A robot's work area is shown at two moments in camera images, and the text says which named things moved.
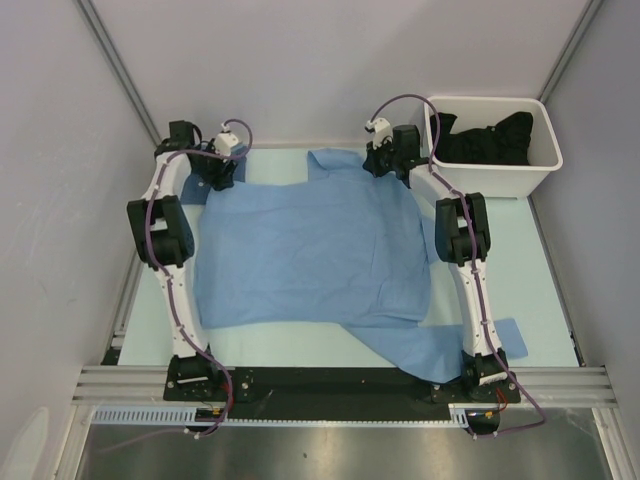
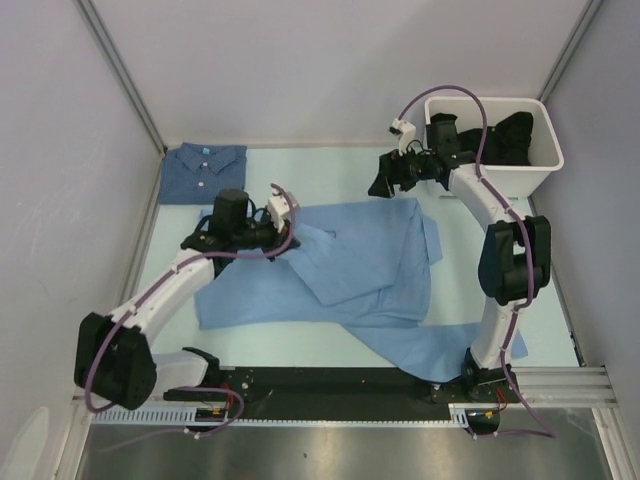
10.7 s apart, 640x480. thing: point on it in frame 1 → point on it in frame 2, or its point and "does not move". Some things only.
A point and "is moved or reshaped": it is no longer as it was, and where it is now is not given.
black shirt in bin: [505, 143] does not move
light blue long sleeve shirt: [346, 248] is moved or reshaped
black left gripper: [223, 181] → [278, 240]
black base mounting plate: [346, 394] does not move
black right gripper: [371, 159] → [393, 166]
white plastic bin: [505, 180] does not move
